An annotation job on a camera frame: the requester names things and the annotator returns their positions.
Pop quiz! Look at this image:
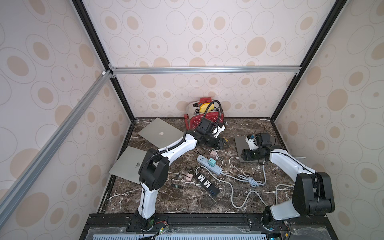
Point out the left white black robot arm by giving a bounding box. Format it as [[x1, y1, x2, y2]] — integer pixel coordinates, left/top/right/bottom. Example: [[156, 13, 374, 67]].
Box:
[[137, 100, 228, 225]]

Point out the left aluminium rail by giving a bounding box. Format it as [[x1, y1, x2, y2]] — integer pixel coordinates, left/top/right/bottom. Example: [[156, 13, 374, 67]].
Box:
[[1, 70, 113, 227]]

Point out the red toaster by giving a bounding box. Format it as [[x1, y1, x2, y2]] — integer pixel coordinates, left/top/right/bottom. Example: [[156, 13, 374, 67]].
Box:
[[184, 101, 219, 130]]

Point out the back aluminium rail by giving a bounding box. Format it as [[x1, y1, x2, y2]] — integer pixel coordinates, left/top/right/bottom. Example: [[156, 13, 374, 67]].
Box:
[[104, 65, 302, 75]]

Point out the black power strip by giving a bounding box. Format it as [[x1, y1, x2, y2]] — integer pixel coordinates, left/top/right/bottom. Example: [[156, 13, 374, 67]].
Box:
[[196, 174, 220, 197]]

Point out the red toy bread slice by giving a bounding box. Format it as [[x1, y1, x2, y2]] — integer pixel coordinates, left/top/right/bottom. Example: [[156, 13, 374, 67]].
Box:
[[199, 97, 212, 106]]

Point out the dark grey laptop right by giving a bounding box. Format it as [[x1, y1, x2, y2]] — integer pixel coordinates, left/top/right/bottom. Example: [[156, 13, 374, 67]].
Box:
[[235, 135, 263, 163]]

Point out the yellow toy bread slice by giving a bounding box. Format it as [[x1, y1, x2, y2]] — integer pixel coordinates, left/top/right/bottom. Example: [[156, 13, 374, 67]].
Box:
[[199, 103, 215, 113]]

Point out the silver laptop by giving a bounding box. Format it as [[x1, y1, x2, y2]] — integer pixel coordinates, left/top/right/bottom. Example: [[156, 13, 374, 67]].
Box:
[[109, 147, 147, 184], [139, 118, 184, 149]]

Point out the white power strip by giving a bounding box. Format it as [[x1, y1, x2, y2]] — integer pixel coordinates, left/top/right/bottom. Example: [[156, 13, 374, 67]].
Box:
[[197, 155, 223, 176]]

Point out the green charger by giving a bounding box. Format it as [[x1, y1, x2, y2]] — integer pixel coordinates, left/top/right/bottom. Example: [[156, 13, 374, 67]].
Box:
[[208, 158, 216, 167]]

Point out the aluminium rail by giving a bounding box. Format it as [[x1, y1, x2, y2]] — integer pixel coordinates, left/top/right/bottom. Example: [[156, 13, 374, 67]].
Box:
[[1, 70, 113, 227], [104, 65, 302, 75]]

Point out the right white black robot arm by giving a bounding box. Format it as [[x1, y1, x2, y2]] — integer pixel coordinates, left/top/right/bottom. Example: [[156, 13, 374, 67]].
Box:
[[241, 133, 336, 227]]

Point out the silver laptop back left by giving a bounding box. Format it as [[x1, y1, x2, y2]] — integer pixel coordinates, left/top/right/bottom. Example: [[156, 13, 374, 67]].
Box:
[[139, 118, 184, 149]]

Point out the silver laptop front left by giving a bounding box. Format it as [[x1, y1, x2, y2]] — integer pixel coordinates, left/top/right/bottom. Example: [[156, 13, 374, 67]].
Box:
[[109, 147, 147, 184]]

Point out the black charger cable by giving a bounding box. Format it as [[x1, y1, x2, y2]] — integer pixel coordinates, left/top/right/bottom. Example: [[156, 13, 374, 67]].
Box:
[[170, 143, 211, 190]]

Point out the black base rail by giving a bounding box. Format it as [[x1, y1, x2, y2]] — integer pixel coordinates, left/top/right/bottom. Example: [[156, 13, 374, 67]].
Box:
[[80, 214, 337, 240]]

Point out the white power strip cable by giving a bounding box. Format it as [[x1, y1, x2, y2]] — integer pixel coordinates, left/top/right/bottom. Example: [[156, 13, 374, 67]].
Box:
[[194, 155, 295, 209]]

